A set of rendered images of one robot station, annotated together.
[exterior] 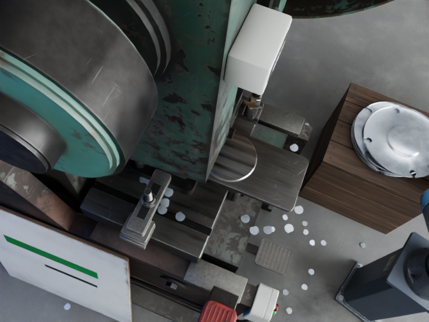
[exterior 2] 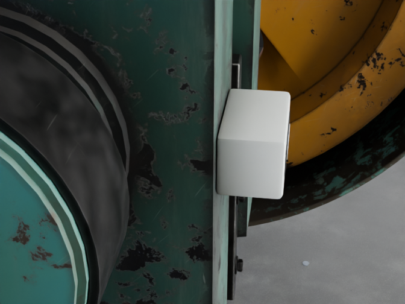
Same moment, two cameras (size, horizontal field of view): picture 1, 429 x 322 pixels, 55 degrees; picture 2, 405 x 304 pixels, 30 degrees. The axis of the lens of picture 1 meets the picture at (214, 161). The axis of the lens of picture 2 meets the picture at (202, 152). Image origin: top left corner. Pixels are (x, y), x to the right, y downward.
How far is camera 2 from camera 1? 0.16 m
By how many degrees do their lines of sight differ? 35
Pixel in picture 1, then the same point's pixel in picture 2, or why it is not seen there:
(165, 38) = (122, 126)
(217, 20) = (197, 69)
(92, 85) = (47, 134)
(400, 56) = not seen: outside the picture
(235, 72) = (233, 167)
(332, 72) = not seen: outside the picture
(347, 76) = not seen: outside the picture
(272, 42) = (274, 117)
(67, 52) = (9, 89)
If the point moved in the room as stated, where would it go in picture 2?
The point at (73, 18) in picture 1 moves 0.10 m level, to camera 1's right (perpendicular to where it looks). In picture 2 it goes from (9, 58) to (231, 50)
